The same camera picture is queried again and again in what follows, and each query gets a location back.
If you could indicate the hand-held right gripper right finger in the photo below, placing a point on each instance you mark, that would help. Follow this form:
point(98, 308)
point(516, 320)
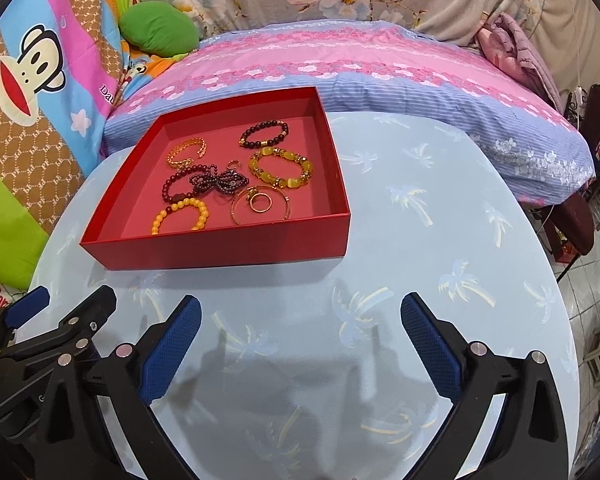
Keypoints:
point(427, 345)

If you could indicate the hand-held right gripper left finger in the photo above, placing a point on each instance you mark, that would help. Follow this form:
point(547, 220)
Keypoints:
point(172, 350)

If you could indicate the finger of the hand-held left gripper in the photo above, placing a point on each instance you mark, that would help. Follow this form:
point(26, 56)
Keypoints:
point(92, 310)
point(27, 305)

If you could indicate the red cardboard box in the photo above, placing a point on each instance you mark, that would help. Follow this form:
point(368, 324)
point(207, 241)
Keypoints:
point(220, 252)

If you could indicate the gold bangle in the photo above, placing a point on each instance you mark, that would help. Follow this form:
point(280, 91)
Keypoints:
point(285, 208)

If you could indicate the light blue palm tablecloth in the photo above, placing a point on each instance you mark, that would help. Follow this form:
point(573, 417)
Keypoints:
point(405, 260)

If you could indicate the cartoon monkey blanket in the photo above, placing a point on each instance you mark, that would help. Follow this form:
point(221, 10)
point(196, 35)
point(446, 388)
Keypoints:
point(30, 135)

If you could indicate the dark metal chair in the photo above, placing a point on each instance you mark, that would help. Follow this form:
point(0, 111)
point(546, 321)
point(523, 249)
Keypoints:
point(575, 220)

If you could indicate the pink and blue pillow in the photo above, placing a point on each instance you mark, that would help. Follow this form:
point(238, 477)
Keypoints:
point(380, 70)

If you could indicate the green cushion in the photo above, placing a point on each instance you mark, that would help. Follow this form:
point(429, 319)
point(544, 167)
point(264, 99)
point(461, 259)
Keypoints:
point(155, 30)

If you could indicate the pink quilted cloth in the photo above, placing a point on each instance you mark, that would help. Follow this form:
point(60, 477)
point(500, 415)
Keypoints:
point(520, 50)

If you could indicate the beige curtain cloth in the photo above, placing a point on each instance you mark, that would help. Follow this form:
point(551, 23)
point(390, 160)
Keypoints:
point(575, 20)

